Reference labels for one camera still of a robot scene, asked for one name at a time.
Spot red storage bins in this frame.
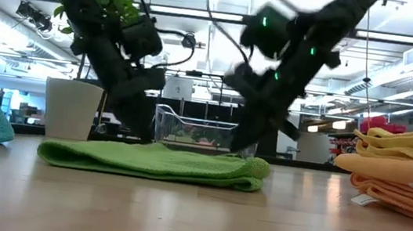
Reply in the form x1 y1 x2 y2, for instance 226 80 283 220
359 114 408 140

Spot black metal rack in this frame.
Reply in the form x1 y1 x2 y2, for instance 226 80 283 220
158 66 226 106

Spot green microfiber towel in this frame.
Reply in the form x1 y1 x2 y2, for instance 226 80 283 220
34 128 273 196

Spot black office partition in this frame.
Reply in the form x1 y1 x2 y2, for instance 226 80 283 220
129 92 283 159

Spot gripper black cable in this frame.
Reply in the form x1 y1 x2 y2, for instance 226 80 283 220
74 0 202 74
198 0 260 66

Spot green leafy plant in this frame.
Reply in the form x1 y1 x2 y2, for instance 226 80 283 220
50 0 145 45

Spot clear plastic bin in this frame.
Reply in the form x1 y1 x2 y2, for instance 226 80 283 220
150 102 262 160

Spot black ceiling spotlight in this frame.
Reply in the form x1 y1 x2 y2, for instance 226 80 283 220
13 0 56 34
180 31 198 51

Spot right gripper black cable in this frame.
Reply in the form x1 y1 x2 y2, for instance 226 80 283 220
198 0 260 66

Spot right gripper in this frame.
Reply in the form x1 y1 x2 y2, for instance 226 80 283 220
213 26 343 166

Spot thin hanging cord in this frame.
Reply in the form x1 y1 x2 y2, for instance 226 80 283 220
353 9 386 131

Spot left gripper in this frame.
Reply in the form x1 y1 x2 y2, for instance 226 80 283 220
65 31 172 145

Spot white plant pot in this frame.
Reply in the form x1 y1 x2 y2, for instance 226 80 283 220
38 75 106 144

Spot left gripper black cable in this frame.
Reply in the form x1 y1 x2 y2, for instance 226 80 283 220
74 0 202 74

